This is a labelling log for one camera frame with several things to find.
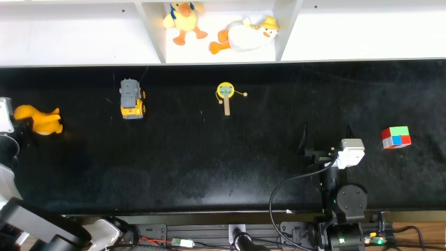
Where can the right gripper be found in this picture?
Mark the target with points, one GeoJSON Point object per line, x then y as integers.
{"type": "Point", "coordinates": [318, 157]}

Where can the many-coloured puzzle cube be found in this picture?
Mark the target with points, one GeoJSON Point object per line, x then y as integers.
{"type": "Point", "coordinates": [396, 136]}

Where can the yellow wooden rattle drum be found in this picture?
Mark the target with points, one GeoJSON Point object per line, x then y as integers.
{"type": "Point", "coordinates": [225, 91]}

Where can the grey and yellow toy truck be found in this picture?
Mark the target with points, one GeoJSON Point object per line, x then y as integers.
{"type": "Point", "coordinates": [130, 99]}

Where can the yellow rubber duck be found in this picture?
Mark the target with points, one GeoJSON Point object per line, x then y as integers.
{"type": "Point", "coordinates": [43, 120]}

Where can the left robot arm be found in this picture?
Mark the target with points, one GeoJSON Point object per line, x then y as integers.
{"type": "Point", "coordinates": [38, 223]}

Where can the white plush duck yellow hat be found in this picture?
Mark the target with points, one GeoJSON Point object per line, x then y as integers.
{"type": "Point", "coordinates": [247, 36]}

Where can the white shelf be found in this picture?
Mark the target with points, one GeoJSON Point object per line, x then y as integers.
{"type": "Point", "coordinates": [87, 38]}

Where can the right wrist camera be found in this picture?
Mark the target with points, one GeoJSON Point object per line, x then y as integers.
{"type": "Point", "coordinates": [351, 153]}

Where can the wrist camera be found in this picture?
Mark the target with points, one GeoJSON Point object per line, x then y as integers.
{"type": "Point", "coordinates": [351, 153]}
{"type": "Point", "coordinates": [5, 115]}

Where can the mounting rail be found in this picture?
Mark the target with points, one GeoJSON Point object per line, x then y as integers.
{"type": "Point", "coordinates": [209, 234]}

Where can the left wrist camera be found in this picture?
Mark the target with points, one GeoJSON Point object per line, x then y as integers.
{"type": "Point", "coordinates": [5, 115]}

